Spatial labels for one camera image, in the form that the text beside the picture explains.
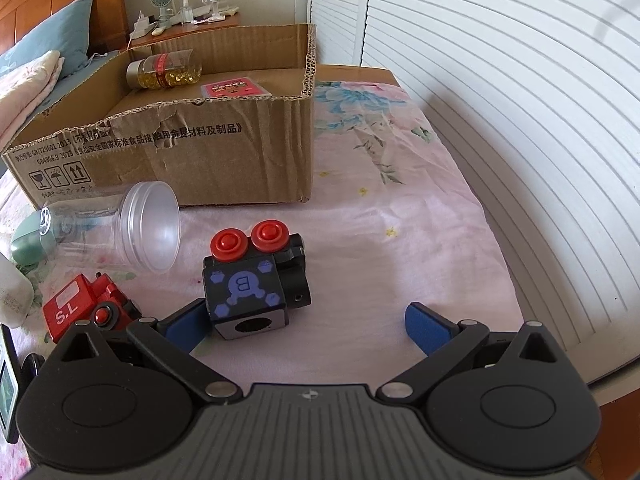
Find pink card box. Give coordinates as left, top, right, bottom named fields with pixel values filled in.
left=200, top=77, right=271, bottom=99

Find blue grey bed sheet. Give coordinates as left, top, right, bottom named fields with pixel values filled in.
left=30, top=50, right=132, bottom=126

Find large blue pillow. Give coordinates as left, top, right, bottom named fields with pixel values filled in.
left=0, top=0, right=96, bottom=81

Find pink folded quilt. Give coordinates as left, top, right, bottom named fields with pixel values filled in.
left=0, top=50, right=66, bottom=151

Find small screen device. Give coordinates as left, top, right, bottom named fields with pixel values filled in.
left=0, top=324, right=26, bottom=443

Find capsule bottle with red label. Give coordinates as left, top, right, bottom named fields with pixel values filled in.
left=125, top=49, right=203, bottom=92

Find floral pink bed sheet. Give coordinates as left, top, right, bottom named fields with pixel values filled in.
left=0, top=65, right=526, bottom=480

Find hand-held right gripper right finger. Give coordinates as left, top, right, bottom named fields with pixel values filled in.
left=375, top=301, right=573, bottom=406

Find brown cardboard box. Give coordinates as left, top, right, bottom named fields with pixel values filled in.
left=0, top=23, right=318, bottom=211

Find white louvered closet door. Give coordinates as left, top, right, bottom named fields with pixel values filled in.
left=360, top=0, right=640, bottom=386
left=310, top=0, right=373, bottom=67

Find mint green round case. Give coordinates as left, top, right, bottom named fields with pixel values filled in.
left=11, top=207, right=56, bottom=266

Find black toy cube red buttons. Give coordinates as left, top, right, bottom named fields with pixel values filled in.
left=202, top=219, right=312, bottom=342

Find clear plastic jar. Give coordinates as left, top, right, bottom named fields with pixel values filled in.
left=42, top=181, right=182, bottom=275

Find red toy block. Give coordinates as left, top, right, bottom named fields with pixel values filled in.
left=42, top=272, right=143, bottom=343

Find wooden nightstand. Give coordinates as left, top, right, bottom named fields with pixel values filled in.
left=131, top=10, right=243, bottom=51

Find white plastic bottle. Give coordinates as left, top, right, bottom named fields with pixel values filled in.
left=0, top=255, right=36, bottom=328

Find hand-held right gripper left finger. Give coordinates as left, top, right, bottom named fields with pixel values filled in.
left=47, top=299, right=246, bottom=406

